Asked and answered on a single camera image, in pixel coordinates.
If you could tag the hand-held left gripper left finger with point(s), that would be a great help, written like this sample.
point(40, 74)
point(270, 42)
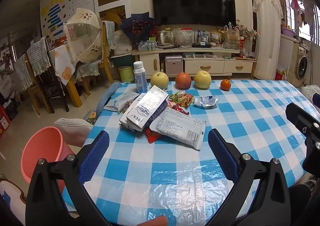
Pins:
point(96, 156)

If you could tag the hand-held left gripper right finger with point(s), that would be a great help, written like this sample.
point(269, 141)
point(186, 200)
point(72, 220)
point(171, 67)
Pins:
point(222, 156)

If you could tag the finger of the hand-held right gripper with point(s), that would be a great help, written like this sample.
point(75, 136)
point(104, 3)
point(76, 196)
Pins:
point(298, 121)

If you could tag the pink plastic bin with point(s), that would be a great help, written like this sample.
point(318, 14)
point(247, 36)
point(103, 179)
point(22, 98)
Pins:
point(42, 151)

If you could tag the silver foil wrapper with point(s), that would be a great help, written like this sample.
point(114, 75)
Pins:
point(206, 102)

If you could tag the white wet wipes pack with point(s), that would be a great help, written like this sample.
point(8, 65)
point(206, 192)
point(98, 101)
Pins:
point(120, 102)

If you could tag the plain red wrapper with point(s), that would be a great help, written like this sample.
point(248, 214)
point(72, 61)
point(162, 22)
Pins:
point(152, 136)

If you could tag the white blue milk carton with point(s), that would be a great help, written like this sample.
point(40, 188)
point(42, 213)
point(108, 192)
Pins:
point(145, 108)

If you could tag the colourful snack wrapper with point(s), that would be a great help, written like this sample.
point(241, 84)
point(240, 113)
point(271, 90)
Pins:
point(183, 98)

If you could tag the grey cushion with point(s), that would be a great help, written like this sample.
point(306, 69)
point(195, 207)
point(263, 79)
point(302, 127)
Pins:
point(72, 131)

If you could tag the cartoon print floor mat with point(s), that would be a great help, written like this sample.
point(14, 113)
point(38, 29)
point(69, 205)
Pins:
point(91, 116)

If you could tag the blue white checkered tablecloth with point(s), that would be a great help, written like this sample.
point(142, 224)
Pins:
point(250, 121)

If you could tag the silver washing machine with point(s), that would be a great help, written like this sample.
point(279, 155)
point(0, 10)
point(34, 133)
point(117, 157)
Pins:
point(301, 66)

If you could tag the blue cloth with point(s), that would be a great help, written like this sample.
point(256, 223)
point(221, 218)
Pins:
point(105, 98)

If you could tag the wooden dining table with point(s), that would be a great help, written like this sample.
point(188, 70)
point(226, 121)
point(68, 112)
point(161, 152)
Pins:
point(75, 91)

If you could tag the small orange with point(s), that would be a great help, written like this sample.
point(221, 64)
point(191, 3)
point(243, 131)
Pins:
point(225, 85)

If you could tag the yellow pear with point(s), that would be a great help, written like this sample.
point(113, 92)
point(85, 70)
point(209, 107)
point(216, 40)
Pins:
point(203, 80)
point(159, 80)

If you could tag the red apple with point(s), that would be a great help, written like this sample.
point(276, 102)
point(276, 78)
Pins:
point(183, 81)

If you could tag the light green waste bin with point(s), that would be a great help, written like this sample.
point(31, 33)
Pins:
point(126, 75)

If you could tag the white blue milk bottle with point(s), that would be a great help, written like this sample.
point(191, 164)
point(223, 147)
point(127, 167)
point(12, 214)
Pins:
point(140, 78)

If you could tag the purple basin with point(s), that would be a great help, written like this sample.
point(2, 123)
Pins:
point(287, 31)

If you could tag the cream television cabinet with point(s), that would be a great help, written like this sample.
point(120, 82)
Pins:
point(205, 66)

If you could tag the white cushion brown edge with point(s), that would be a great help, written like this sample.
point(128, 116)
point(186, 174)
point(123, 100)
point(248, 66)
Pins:
point(11, 198)

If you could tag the red gift boxes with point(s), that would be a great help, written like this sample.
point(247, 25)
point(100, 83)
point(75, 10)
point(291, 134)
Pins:
point(4, 119)

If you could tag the white orange print tablecloth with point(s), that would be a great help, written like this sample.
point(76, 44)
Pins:
point(61, 63)

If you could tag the green storage box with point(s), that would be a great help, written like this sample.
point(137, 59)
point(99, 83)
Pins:
point(122, 60)

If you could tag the silver metal case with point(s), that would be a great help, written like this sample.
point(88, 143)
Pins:
point(173, 66)

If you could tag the artificial flower bunch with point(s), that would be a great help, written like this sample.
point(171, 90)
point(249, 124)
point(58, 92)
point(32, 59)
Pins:
point(247, 32)

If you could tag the white lace cover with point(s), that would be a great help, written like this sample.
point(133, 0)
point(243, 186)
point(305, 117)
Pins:
point(266, 21)

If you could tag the wooden chair with lace cover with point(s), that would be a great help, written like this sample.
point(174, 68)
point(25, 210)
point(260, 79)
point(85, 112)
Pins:
point(105, 51)

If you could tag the printed gift bag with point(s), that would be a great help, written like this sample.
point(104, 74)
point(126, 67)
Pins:
point(231, 38)

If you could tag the wooden chair with quilted cover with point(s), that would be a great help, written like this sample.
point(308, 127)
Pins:
point(23, 71)

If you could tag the dark chair with quilted cover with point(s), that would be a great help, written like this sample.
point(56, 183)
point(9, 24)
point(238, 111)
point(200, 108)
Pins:
point(38, 56)

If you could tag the white rice bag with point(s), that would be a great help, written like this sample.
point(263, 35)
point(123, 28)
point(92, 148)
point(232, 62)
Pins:
point(122, 42)

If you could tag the cream mesh food cover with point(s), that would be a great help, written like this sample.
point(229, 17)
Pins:
point(82, 36)

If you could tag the pack of water bottles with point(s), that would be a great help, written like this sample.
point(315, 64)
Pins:
point(147, 45)

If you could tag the clear plastic bag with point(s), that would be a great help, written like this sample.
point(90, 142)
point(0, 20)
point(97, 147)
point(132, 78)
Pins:
point(183, 37)

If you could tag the clear electric kettle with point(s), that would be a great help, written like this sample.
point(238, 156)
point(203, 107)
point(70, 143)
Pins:
point(163, 38)

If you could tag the dark blue flower bouquet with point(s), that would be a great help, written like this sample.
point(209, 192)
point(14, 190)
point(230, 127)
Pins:
point(137, 26)

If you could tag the black television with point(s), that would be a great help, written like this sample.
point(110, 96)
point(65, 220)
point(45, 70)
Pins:
point(193, 2)

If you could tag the colourful wall poster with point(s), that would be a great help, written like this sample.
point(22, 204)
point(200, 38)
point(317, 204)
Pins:
point(53, 13)

